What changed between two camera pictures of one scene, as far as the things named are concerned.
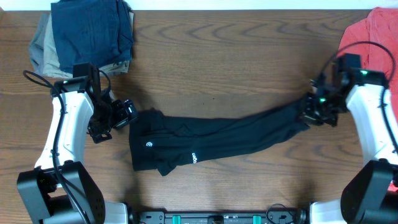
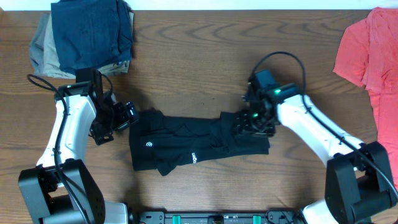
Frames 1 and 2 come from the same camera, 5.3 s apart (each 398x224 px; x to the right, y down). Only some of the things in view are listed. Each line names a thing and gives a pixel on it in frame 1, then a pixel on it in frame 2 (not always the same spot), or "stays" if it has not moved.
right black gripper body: x=311 y=111 -> x=244 y=123
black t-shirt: x=158 y=141 stays
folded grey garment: x=42 y=50 stays
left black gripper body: x=104 y=121 stays
